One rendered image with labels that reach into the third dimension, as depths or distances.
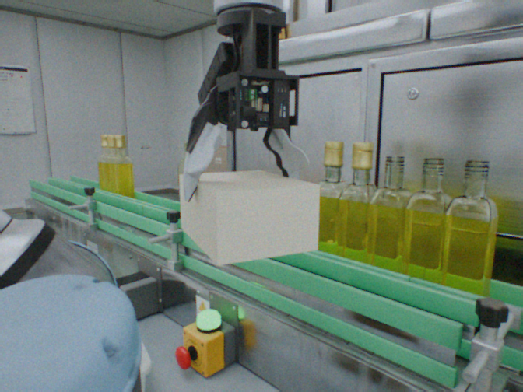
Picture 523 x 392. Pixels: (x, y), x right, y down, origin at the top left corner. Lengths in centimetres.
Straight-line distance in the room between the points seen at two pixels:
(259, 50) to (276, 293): 40
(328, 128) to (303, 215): 50
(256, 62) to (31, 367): 32
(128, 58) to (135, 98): 63
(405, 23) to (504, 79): 20
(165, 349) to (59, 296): 53
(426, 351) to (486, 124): 38
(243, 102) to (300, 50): 53
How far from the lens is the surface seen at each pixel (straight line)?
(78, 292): 31
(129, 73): 683
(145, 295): 93
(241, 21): 42
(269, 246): 40
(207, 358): 71
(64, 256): 40
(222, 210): 37
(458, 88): 74
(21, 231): 40
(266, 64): 40
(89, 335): 27
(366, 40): 82
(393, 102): 78
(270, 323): 65
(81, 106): 646
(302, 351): 63
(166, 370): 77
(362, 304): 55
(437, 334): 52
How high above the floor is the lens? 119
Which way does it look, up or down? 10 degrees down
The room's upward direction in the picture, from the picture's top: straight up
